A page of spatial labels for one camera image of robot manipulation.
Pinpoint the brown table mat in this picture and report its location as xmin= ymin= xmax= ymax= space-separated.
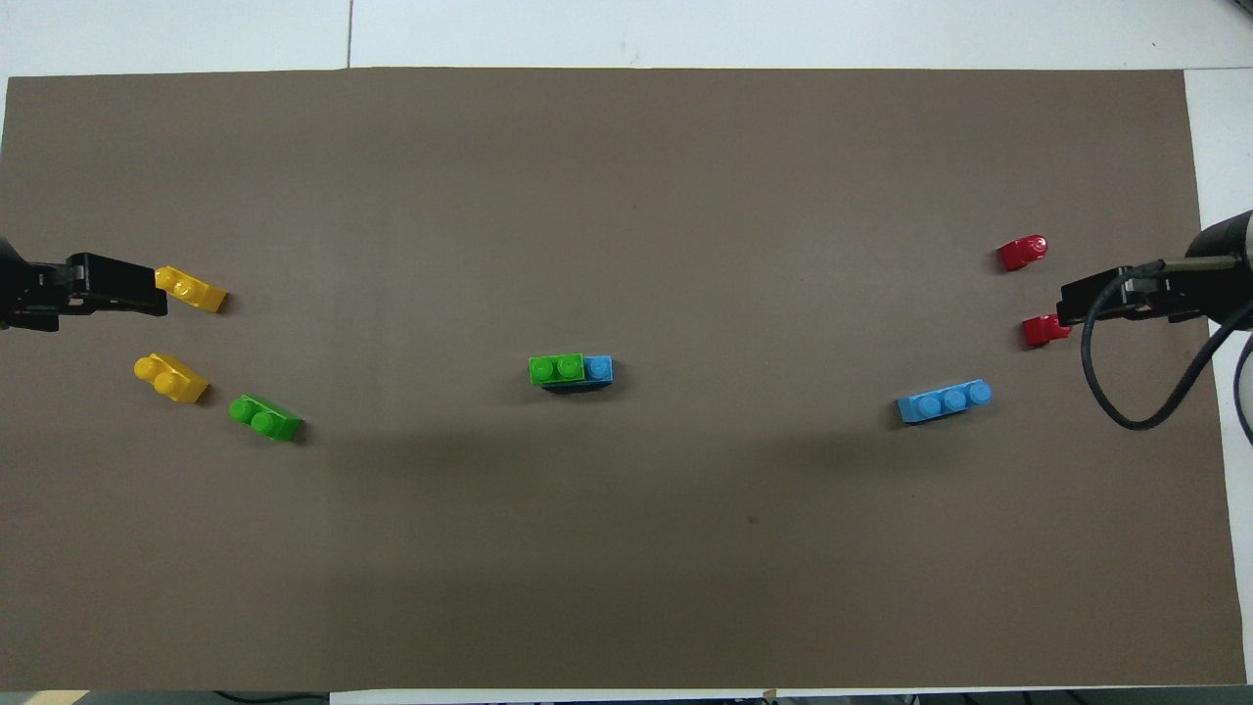
xmin=0 ymin=67 xmax=1249 ymax=691

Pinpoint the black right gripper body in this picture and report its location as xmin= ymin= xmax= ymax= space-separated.
xmin=1096 ymin=264 xmax=1213 ymax=322

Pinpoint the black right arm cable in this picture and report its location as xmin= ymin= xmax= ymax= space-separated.
xmin=1080 ymin=257 xmax=1253 ymax=432

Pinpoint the red one-stud block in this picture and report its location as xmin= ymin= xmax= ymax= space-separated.
xmin=1022 ymin=313 xmax=1074 ymax=350
xmin=997 ymin=234 xmax=1049 ymax=273

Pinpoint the blue three-stud block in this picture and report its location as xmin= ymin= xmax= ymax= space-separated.
xmin=540 ymin=354 xmax=615 ymax=393
xmin=897 ymin=378 xmax=994 ymax=425

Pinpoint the yellow two-stud block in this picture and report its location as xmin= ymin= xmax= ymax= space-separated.
xmin=133 ymin=352 xmax=211 ymax=405
xmin=155 ymin=265 xmax=228 ymax=314

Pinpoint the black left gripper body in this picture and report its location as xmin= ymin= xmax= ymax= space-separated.
xmin=0 ymin=253 xmax=158 ymax=331

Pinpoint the green two-stud block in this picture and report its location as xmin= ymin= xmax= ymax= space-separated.
xmin=529 ymin=352 xmax=586 ymax=387
xmin=228 ymin=394 xmax=305 ymax=444

